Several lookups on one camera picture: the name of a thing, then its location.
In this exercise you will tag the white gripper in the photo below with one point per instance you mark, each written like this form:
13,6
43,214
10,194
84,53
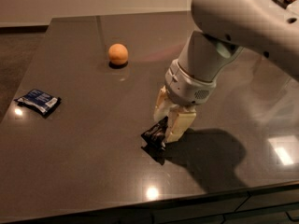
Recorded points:
186,87

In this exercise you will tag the black rxbar chocolate wrapper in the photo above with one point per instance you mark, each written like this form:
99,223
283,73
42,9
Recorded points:
156,134

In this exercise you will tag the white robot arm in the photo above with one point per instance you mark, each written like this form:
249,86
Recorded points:
224,28

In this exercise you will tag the blue rxbar blueberry wrapper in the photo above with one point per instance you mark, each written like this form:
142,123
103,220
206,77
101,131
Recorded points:
40,101

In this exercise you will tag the orange fruit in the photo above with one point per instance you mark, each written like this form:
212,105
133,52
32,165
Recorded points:
118,54

